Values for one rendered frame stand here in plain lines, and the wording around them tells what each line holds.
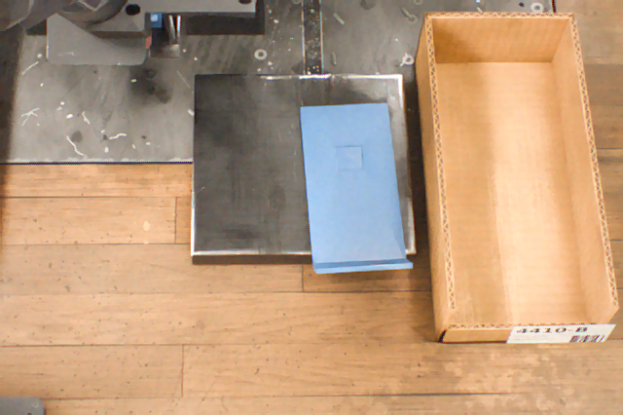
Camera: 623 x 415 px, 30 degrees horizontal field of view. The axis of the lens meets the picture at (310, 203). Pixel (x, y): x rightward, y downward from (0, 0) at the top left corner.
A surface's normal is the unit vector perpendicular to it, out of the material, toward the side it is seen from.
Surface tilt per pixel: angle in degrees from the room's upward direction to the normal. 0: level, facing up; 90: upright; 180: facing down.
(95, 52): 29
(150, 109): 0
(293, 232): 0
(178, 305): 0
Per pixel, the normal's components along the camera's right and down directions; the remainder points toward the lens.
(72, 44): 0.06, 0.06
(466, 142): 0.04, -0.44
